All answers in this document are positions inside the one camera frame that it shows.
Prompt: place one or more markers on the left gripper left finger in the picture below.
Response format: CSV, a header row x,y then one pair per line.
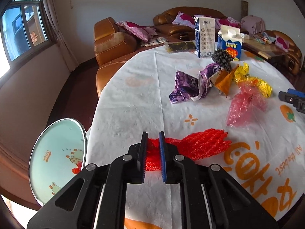
x,y
126,169

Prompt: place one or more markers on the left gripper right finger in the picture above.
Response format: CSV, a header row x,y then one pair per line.
x,y
181,170

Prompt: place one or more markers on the red foam fruit net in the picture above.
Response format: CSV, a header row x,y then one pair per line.
x,y
196,146

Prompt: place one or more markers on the pink plastic bag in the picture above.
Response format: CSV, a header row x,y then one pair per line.
x,y
244,106

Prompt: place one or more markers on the yellow plastic wrapper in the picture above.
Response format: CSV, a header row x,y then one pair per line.
x,y
242,77

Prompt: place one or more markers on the purple snack wrapper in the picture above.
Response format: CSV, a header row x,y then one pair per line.
x,y
193,88

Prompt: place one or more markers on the mint green trash bin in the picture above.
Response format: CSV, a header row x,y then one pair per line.
x,y
57,156

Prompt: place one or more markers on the brown leather armchair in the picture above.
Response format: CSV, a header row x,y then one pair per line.
x,y
293,54

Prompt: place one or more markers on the wooden coffee table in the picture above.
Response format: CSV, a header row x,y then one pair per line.
x,y
261,47

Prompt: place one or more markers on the orange snack wrapper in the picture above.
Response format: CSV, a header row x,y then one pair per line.
x,y
222,80

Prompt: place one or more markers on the white box on coffee table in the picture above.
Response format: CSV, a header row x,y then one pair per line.
x,y
244,36

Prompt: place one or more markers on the black foam fruit net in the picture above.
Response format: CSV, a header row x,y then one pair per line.
x,y
223,58

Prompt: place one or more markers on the blue Look milk carton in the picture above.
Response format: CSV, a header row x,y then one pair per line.
x,y
229,39

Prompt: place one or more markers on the pink white pillow right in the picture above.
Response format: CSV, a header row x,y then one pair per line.
x,y
227,21

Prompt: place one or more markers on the pink white pillow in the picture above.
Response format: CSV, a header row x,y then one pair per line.
x,y
227,21
184,19

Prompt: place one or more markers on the tall white milk carton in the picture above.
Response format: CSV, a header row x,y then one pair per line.
x,y
204,36

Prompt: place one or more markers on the brown leather chaise sofa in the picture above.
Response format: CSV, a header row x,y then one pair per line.
x,y
113,48

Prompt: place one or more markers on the checkered cushion mat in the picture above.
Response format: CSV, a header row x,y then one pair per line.
x,y
155,41

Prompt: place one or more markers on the pink pillow on chaise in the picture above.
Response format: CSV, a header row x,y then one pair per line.
x,y
144,33

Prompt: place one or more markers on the pink white pillow left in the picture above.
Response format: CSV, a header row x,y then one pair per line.
x,y
184,19

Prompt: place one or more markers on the brown leather back sofa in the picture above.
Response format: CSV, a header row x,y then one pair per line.
x,y
163,22

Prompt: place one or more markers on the beige curtain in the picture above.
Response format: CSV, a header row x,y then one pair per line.
x,y
68,56

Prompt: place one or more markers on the window with dark frame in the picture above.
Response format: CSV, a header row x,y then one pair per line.
x,y
25,32

